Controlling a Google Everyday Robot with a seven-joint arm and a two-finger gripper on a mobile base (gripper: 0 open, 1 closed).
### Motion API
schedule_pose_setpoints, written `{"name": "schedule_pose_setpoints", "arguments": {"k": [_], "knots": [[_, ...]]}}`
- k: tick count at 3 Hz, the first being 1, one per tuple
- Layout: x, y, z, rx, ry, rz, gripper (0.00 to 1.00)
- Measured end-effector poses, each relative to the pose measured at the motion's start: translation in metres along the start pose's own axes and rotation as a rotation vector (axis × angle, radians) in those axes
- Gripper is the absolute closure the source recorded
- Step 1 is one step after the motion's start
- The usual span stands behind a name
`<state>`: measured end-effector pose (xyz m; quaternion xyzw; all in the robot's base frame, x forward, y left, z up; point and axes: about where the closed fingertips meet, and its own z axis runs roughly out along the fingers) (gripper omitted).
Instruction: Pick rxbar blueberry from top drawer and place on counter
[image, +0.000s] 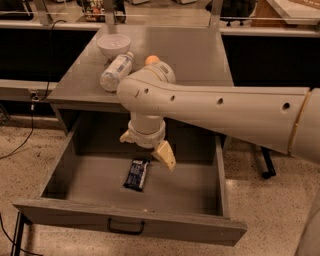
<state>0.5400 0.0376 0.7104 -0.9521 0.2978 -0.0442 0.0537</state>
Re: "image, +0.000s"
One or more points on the clear plastic water bottle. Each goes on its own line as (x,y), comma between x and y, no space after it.
(118,69)

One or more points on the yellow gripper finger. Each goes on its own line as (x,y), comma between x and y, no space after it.
(164,153)
(126,138)

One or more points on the black stand leg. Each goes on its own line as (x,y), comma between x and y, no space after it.
(270,172)

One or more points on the grey open drawer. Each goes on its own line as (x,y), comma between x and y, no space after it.
(84,188)

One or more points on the dark blue rxbar wrapper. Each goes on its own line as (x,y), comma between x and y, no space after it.
(137,174)

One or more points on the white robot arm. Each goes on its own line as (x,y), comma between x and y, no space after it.
(285,120)

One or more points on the orange fruit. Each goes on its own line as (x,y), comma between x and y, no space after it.
(152,59)

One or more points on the white ceramic bowl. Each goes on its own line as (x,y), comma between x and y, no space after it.
(112,45)

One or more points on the black drawer handle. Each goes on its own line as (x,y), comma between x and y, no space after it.
(120,227)

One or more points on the black metal cabinet leg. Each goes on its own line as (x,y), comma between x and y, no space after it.
(18,234)

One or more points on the grey cabinet counter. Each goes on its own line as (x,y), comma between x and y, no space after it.
(196,56)

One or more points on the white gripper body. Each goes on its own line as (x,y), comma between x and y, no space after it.
(147,138)

